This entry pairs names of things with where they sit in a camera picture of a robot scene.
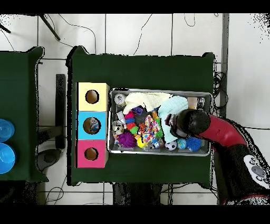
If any mint green cloth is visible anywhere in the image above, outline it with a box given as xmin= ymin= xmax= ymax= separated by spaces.
xmin=158 ymin=96 xmax=189 ymax=143

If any wooden box with three holes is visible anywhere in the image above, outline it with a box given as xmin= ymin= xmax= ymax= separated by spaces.
xmin=75 ymin=81 xmax=110 ymax=169

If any white cloth with colourful dots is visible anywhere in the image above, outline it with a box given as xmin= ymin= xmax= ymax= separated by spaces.
xmin=142 ymin=115 xmax=161 ymax=144

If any soccer ball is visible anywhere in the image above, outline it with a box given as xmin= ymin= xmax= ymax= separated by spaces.
xmin=164 ymin=140 xmax=178 ymax=151

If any cream cloth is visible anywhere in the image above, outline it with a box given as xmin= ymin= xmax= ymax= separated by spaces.
xmin=122 ymin=92 xmax=172 ymax=115

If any blue spiky ball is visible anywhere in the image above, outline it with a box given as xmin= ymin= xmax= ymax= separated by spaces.
xmin=185 ymin=137 xmax=203 ymax=152

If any rainbow spiky caterpillar toy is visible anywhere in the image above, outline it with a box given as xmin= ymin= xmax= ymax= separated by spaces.
xmin=124 ymin=111 xmax=139 ymax=135

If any purple spiky ball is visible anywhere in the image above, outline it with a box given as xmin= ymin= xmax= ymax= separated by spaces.
xmin=118 ymin=132 xmax=137 ymax=148

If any crushed drink can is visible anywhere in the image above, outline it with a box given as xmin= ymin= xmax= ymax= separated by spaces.
xmin=111 ymin=120 xmax=126 ymax=135

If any silver drink can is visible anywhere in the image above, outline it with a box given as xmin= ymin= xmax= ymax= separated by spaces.
xmin=113 ymin=93 xmax=127 ymax=106

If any dark green tablecloth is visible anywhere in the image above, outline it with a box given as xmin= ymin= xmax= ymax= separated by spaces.
xmin=66 ymin=45 xmax=216 ymax=189
xmin=0 ymin=46 xmax=49 ymax=183

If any black tripod leg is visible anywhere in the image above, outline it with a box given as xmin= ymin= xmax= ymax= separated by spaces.
xmin=0 ymin=23 xmax=11 ymax=34
xmin=38 ymin=14 xmax=61 ymax=41

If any small blue bowl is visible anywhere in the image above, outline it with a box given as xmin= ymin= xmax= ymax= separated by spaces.
xmin=0 ymin=119 xmax=15 ymax=143

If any large blue bowl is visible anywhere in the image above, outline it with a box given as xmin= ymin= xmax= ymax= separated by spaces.
xmin=0 ymin=142 xmax=16 ymax=174

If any wire mesh bin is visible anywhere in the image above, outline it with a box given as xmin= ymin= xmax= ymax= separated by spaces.
xmin=107 ymin=88 xmax=213 ymax=157

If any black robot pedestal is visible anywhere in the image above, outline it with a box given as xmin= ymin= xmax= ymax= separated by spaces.
xmin=112 ymin=182 xmax=163 ymax=206

